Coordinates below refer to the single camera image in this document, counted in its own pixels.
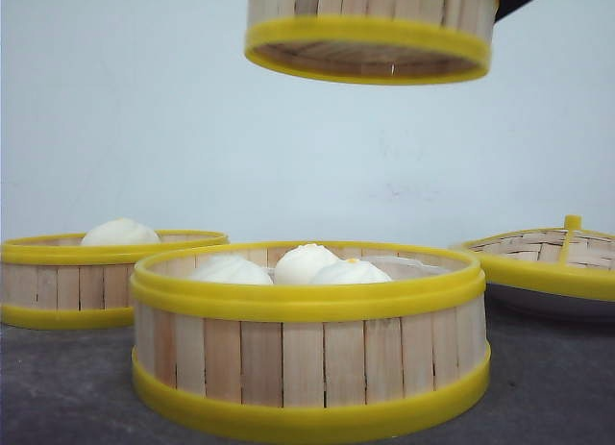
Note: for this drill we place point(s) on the bamboo steamer basket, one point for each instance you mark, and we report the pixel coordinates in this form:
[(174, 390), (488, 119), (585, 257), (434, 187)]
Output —
[(372, 42), (54, 282), (309, 364)]

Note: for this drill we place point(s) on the bamboo steamer lid yellow rim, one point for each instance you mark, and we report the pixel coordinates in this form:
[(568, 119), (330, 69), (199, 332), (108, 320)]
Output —
[(568, 261)]

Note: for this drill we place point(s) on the white paper liner front basket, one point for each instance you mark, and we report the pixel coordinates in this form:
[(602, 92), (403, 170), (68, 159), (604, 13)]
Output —
[(404, 268)]

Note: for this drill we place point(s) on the white plate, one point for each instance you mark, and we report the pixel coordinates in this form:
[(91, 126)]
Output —
[(553, 306)]

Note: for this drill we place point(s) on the right white bun front basket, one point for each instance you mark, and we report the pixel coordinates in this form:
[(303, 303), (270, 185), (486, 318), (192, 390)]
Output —
[(353, 271)]

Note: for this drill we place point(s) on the white bun basket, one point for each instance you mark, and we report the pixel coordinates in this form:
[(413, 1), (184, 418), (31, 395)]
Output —
[(353, 271), (301, 264), (230, 269)]

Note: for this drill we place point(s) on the middle white bun front basket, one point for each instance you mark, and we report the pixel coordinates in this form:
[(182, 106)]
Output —
[(301, 264)]

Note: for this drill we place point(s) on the left white bun front basket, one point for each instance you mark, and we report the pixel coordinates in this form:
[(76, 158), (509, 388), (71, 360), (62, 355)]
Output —
[(230, 269)]

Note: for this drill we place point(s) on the white bun in left basket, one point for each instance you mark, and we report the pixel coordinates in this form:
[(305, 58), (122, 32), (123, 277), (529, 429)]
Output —
[(120, 231)]

